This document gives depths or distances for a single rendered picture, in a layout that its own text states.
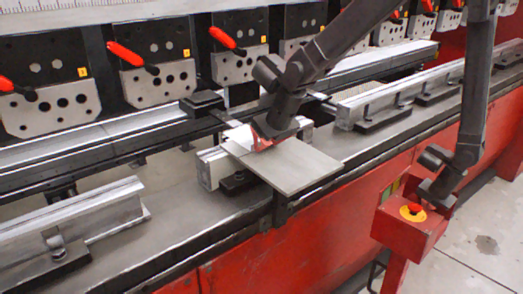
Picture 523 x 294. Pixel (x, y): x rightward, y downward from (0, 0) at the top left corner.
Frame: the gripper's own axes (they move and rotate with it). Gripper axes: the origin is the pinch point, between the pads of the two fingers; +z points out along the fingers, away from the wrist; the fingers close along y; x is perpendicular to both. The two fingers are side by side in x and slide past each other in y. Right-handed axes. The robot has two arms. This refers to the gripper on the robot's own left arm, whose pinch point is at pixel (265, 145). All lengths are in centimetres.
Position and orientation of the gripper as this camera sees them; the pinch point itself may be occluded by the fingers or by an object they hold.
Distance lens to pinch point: 84.9
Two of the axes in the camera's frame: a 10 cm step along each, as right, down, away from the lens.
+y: -7.7, 3.1, -5.5
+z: -2.9, 5.9, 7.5
